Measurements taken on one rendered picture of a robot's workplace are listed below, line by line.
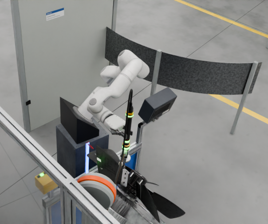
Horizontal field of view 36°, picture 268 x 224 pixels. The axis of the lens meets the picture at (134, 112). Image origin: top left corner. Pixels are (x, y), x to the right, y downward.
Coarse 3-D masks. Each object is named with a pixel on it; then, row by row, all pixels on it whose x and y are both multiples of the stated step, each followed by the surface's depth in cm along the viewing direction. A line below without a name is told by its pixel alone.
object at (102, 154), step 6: (96, 150) 233; (102, 150) 238; (96, 156) 229; (102, 156) 234; (108, 156) 239; (102, 162) 231; (108, 162) 235; (114, 162) 241; (108, 168) 233; (114, 168) 238; (108, 174) 231; (114, 174) 237; (120, 174) 241; (120, 180) 239
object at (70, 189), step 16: (0, 112) 160; (16, 128) 154; (32, 144) 149; (48, 160) 144; (64, 176) 139; (64, 192) 138; (80, 192) 135; (64, 208) 146; (80, 208) 134; (96, 208) 131
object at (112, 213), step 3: (108, 210) 237; (111, 210) 237; (111, 213) 237; (114, 213) 237; (117, 213) 237; (114, 216) 237; (117, 216) 237; (120, 216) 238; (117, 219) 237; (120, 219) 238; (123, 219) 239; (126, 219) 241; (120, 222) 238; (123, 222) 239
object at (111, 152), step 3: (105, 150) 271; (108, 150) 273; (111, 150) 275; (90, 153) 263; (93, 153) 264; (108, 153) 269; (111, 153) 270; (114, 153) 271; (87, 156) 260; (90, 156) 261; (93, 156) 261; (111, 156) 266; (114, 156) 268; (117, 156) 268; (93, 159) 260; (96, 159) 260; (114, 159) 265; (117, 159) 265; (96, 162) 258; (117, 162) 262; (123, 168) 259
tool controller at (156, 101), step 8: (168, 88) 317; (152, 96) 307; (160, 96) 309; (168, 96) 311; (176, 96) 314; (144, 104) 306; (152, 104) 302; (160, 104) 304; (168, 104) 313; (144, 112) 310; (152, 112) 303; (160, 112) 314; (144, 120) 314; (152, 120) 313
